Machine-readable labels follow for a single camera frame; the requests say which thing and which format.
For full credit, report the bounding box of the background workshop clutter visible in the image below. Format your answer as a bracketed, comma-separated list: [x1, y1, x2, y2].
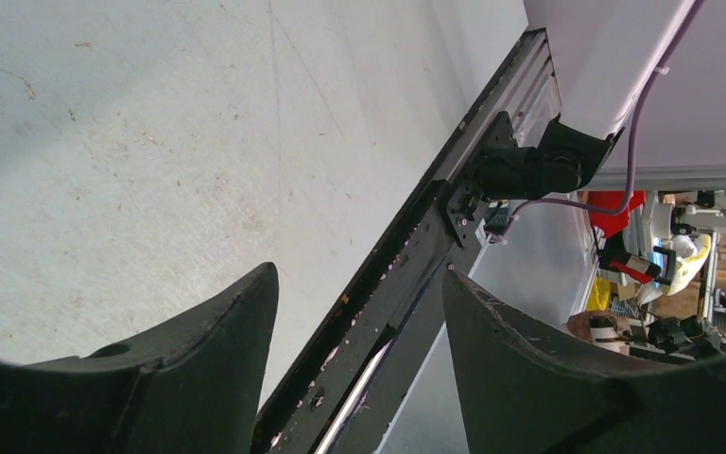
[567, 191, 726, 359]

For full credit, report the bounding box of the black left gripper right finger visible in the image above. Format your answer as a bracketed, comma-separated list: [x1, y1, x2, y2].
[442, 271, 726, 453]

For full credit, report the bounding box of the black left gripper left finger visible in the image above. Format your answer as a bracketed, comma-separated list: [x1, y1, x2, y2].
[0, 263, 279, 453]

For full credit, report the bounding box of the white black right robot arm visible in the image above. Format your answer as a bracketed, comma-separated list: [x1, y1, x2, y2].
[469, 1, 697, 201]

